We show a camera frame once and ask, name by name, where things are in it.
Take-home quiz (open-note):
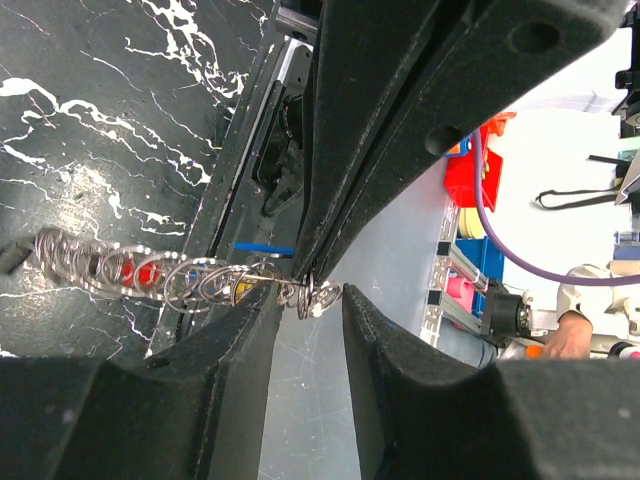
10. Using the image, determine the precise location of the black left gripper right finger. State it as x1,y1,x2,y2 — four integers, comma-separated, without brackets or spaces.
342,285,639,479

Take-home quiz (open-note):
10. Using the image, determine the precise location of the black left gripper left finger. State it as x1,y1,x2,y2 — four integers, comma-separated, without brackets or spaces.
1,282,281,479

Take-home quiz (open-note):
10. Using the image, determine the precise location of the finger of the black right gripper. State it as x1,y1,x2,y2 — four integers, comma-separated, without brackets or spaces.
314,1,625,280
292,1,473,278

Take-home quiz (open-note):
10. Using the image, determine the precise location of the round metal keyring disc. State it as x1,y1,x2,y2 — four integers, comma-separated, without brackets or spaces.
29,227,342,319

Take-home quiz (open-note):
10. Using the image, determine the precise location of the blue tagged key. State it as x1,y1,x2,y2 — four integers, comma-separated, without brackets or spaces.
234,242,295,258

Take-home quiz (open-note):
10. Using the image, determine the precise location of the person's hand in background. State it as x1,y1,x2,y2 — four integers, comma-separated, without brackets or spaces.
543,312,593,359

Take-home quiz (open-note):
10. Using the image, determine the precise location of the yellow key tag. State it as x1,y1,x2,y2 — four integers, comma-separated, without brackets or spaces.
233,280,256,303

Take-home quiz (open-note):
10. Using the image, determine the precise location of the red plastic bin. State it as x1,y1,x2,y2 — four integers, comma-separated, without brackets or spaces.
443,112,516,212

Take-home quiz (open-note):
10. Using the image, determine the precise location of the red key tag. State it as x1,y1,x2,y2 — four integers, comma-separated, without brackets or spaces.
120,259,162,290

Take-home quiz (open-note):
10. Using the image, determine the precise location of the blue storage bin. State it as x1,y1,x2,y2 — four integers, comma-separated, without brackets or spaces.
456,237,505,281

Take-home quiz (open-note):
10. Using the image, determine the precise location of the black front mounting bar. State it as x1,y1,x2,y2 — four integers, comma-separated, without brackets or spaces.
149,0,321,351

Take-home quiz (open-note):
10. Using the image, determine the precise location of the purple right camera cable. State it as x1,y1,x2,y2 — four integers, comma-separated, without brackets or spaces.
472,127,640,287

